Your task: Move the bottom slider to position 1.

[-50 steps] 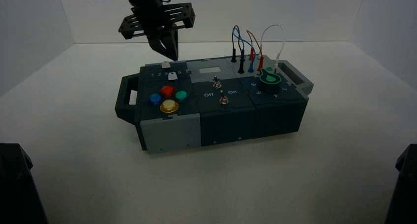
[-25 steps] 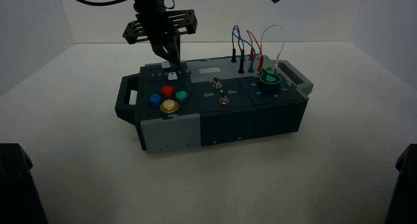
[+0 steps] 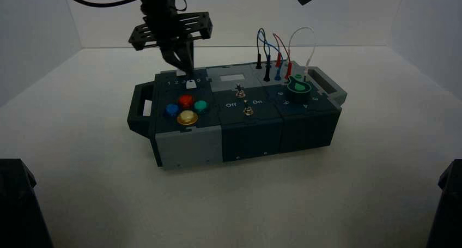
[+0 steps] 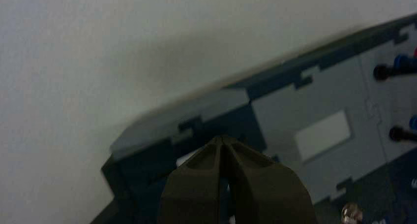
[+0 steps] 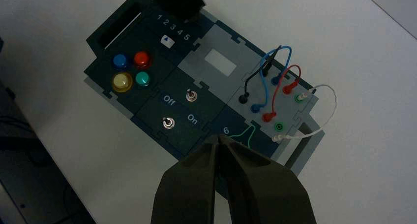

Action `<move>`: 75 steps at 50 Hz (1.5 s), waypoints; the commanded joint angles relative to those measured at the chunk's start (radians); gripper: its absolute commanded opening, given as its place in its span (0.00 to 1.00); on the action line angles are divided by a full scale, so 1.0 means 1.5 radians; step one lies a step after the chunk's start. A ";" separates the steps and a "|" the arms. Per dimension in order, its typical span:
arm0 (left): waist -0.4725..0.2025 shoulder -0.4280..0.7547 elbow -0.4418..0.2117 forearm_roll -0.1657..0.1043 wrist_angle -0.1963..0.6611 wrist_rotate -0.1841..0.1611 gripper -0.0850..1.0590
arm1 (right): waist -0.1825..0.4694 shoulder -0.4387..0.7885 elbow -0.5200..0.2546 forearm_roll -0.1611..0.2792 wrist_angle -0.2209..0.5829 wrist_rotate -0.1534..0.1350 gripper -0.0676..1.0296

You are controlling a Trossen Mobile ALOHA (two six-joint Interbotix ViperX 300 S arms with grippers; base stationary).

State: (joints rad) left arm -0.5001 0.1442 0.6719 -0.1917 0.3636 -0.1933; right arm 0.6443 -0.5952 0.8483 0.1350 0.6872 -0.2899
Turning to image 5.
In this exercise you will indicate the red push button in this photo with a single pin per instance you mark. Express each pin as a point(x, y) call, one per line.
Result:
point(142, 60)

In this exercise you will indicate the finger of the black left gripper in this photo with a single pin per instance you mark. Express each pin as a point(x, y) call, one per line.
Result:
point(176, 0)

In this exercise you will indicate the dark blue task board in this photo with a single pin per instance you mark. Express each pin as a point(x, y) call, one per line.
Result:
point(182, 79)

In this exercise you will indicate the yellow push button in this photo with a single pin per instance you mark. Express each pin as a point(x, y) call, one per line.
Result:
point(122, 82)

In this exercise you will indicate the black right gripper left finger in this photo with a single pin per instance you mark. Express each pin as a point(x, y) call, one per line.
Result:
point(187, 193)

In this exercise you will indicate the green banana socket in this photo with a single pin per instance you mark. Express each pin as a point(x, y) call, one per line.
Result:
point(298, 98)
point(278, 127)

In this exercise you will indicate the white slider knob blue triangle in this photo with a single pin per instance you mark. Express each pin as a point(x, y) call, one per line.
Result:
point(167, 41)

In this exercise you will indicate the blue push button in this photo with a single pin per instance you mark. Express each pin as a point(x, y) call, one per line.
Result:
point(120, 61)

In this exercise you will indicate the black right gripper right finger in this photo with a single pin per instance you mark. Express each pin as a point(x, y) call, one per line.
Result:
point(264, 196)

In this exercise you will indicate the green push button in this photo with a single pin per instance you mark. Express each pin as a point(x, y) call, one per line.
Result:
point(142, 79)

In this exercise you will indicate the metal toggle switch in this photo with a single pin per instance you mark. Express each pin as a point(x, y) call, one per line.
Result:
point(168, 123)
point(191, 95)

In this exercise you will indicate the white rectangular label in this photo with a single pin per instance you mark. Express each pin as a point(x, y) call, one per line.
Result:
point(221, 62)

